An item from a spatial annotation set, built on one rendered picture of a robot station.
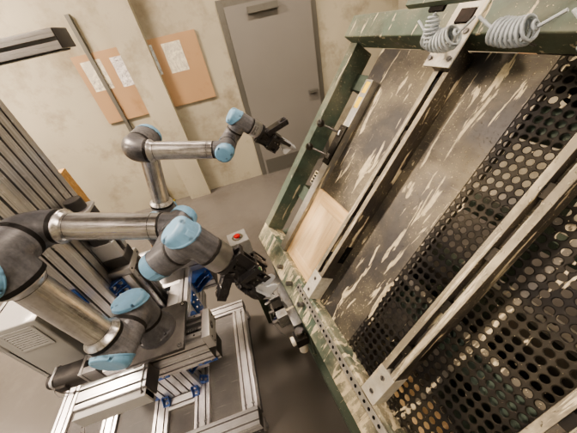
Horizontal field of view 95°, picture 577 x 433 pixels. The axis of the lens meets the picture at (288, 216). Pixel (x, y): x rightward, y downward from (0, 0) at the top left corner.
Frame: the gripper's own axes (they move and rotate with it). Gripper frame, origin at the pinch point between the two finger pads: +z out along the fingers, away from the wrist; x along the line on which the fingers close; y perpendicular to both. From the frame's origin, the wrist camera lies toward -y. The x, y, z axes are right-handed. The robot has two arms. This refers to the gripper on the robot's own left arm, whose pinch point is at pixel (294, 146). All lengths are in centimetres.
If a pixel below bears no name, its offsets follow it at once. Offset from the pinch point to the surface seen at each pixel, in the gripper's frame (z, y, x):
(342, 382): 24, 51, 88
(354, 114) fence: 12.4, -27.9, 8.9
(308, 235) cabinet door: 21.8, 31.6, 25.6
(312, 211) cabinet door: 20.0, 21.1, 18.6
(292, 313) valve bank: 27, 66, 47
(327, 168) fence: 15.9, -0.7, 12.3
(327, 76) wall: 117, -62, -250
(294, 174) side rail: 15.8, 15.8, -10.1
